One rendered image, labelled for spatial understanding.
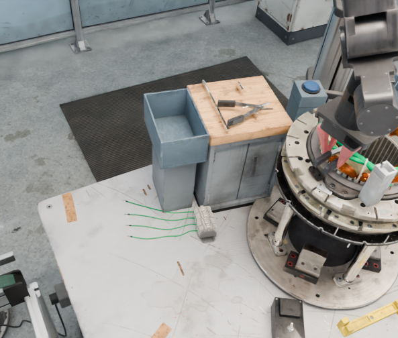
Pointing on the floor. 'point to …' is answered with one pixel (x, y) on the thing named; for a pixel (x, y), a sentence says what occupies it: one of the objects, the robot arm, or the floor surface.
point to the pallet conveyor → (11, 296)
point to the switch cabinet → (294, 18)
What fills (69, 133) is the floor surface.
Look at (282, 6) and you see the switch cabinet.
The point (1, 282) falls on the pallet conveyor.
